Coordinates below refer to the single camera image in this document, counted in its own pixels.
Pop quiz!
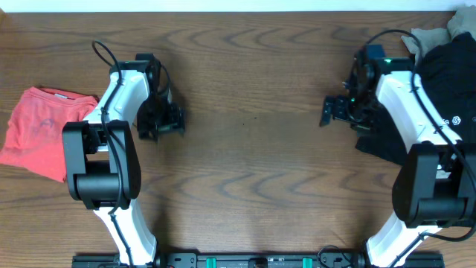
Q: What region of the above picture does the orange red t-shirt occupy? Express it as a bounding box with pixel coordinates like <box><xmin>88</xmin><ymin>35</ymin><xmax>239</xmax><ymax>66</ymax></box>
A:
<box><xmin>1</xmin><ymin>87</ymin><xmax>98</xmax><ymax>182</ymax></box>

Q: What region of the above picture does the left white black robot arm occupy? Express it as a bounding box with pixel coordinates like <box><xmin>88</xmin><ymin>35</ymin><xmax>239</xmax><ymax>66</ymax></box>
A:
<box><xmin>62</xmin><ymin>54</ymin><xmax>185</xmax><ymax>267</ymax></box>

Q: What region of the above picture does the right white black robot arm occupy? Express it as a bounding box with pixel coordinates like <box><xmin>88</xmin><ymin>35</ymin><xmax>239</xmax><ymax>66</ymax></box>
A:
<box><xmin>320</xmin><ymin>53</ymin><xmax>475</xmax><ymax>267</ymax></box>

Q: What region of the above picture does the black garment with logo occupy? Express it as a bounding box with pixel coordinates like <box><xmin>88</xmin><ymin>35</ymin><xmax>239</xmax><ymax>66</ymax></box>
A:
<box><xmin>356</xmin><ymin>32</ymin><xmax>475</xmax><ymax>165</ymax></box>

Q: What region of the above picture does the grey cloth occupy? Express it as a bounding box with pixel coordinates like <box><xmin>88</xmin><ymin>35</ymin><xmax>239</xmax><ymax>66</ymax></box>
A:
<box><xmin>401</xmin><ymin>5</ymin><xmax>475</xmax><ymax>65</ymax></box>

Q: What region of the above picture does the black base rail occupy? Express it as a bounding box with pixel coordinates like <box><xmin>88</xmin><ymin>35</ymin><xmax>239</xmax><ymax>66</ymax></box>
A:
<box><xmin>71</xmin><ymin>250</ymin><xmax>446</xmax><ymax>268</ymax></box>

